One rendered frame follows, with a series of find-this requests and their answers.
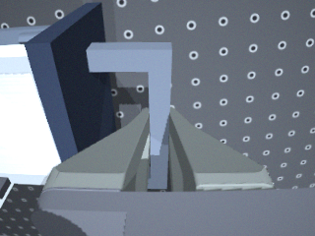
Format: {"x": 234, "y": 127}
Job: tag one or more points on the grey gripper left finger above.
{"x": 120, "y": 160}

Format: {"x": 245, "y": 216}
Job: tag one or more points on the dark patterned carpet floor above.
{"x": 243, "y": 71}

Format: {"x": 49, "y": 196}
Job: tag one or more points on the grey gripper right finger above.
{"x": 199, "y": 162}

